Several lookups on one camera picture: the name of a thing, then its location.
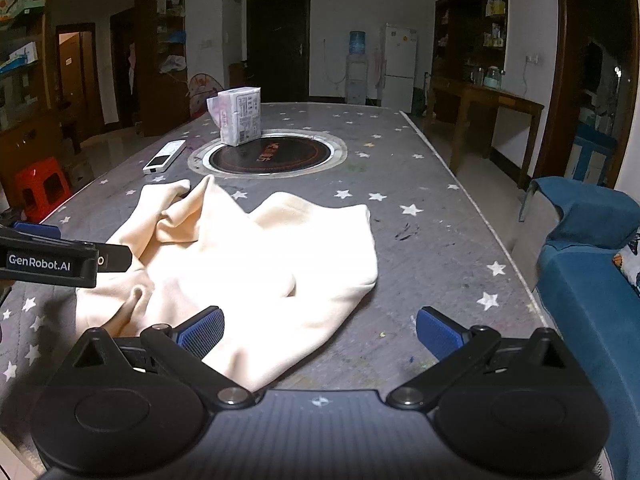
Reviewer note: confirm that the dark wooden wall cabinet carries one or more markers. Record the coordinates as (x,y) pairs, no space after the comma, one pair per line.
(465,25)

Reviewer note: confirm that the white wall socket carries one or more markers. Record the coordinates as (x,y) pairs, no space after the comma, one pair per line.
(533,59)

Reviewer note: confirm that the blue water bottle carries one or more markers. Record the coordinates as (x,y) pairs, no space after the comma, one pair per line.
(357,42)

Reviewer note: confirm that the white refrigerator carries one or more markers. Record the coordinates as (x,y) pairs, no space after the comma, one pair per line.
(397,65)

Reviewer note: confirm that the sofa with blue cover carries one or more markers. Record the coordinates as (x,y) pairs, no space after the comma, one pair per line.
(585,300)

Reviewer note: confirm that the brown open room door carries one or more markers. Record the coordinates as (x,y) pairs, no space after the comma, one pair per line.
(75,85)

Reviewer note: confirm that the dark wooden shelf cabinet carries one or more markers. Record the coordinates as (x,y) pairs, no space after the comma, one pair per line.
(155,85)

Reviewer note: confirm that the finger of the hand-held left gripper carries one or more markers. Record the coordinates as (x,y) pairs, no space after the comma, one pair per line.
(37,230)
(115,258)

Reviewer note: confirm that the white tissue pack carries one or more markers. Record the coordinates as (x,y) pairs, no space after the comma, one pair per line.
(240,115)

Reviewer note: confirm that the white remote control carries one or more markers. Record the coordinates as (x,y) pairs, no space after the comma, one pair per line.
(162,157)

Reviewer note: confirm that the glass jar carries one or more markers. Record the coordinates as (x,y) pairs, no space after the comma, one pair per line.
(476,76)

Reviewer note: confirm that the tall wooden shelf unit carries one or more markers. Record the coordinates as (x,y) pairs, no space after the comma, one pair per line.
(25,125)

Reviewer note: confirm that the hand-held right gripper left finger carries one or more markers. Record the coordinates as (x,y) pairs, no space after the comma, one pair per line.
(202,332)

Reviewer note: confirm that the red plastic stool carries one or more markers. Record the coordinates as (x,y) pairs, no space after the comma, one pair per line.
(42,180)

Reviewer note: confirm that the round built-in induction cooker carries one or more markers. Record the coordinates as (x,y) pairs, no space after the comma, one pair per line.
(295,155)

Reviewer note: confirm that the grey star-patterned tablecloth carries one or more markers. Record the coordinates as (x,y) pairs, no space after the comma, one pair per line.
(430,185)

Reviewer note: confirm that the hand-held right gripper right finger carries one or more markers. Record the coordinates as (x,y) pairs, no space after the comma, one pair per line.
(440,332)

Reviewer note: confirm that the brown wooden side table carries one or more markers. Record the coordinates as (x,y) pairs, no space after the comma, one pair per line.
(500,100)

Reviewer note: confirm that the white water dispenser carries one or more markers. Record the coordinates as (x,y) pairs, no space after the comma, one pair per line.
(357,80)

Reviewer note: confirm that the patterned cushion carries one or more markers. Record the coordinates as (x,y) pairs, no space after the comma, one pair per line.
(630,260)

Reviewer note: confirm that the pale green kettle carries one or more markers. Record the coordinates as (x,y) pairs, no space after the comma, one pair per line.
(493,79)

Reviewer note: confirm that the cream cloth garment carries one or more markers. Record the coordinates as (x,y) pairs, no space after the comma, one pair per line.
(260,270)

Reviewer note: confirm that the white and blue box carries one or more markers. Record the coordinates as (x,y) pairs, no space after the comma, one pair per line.
(20,57)

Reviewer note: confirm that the dark wooden door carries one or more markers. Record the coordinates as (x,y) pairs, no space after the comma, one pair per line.
(277,45)

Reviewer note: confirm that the pink round fan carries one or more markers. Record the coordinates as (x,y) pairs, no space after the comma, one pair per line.
(202,92)

